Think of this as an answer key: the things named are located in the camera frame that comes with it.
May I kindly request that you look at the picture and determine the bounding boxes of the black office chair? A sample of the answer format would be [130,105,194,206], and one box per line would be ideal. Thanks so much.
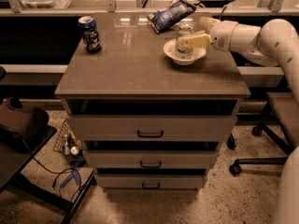
[229,92,299,176]

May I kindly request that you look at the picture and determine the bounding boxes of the middle drawer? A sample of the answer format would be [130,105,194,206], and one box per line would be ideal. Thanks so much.
[83,150,218,169]

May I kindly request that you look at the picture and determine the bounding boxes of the drawer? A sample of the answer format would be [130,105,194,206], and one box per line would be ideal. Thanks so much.
[83,150,218,169]
[67,115,236,142]
[94,174,207,189]

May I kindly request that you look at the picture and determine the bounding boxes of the dark side table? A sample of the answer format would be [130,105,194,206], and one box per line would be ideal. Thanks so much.
[0,125,94,224]

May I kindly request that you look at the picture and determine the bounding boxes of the blue pepsi can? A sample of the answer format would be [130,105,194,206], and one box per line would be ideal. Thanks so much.
[78,16,102,53]

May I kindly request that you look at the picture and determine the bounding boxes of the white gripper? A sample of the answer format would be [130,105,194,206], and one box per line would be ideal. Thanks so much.
[181,17,238,52]

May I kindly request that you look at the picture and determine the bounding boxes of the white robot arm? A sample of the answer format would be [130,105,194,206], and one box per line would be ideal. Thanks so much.
[178,17,299,224]

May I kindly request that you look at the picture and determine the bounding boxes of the grey drawer cabinet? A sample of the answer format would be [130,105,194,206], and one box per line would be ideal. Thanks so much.
[55,13,249,177]

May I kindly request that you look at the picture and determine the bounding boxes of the blue chip bag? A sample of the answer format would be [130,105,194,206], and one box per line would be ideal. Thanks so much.
[148,0,196,34]

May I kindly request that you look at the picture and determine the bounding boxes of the top drawer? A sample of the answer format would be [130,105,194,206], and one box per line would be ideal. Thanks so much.
[67,115,236,142]

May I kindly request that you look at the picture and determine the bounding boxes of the brown bag on table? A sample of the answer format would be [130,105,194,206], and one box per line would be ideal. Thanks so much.
[0,97,49,153]

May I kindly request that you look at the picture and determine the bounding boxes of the black cable on floor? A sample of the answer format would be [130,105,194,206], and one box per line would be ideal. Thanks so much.
[31,156,92,203]

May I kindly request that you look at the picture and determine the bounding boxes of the bottom drawer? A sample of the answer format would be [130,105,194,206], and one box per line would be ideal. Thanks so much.
[94,174,207,189]

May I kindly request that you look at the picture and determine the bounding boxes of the wire mesh basket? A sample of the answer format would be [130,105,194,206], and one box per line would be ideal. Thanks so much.
[53,119,86,167]

